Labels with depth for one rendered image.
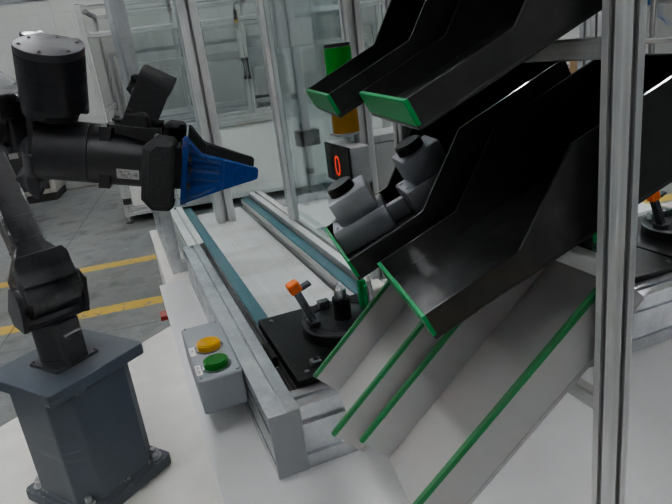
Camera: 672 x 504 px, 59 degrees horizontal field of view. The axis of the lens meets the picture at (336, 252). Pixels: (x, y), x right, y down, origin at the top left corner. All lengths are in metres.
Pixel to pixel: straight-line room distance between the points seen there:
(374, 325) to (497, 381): 0.21
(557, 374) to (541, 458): 0.36
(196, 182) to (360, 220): 0.18
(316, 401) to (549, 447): 0.32
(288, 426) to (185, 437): 0.23
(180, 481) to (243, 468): 0.09
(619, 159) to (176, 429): 0.80
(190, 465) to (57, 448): 0.19
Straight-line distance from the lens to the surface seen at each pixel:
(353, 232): 0.64
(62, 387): 0.81
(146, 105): 0.58
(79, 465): 0.88
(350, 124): 1.09
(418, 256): 0.58
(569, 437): 0.92
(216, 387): 0.94
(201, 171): 0.56
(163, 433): 1.03
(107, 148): 0.59
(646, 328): 1.14
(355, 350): 0.76
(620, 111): 0.44
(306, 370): 0.88
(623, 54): 0.44
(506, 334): 0.62
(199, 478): 0.92
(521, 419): 0.53
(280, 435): 0.83
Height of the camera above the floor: 1.41
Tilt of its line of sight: 19 degrees down
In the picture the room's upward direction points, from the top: 7 degrees counter-clockwise
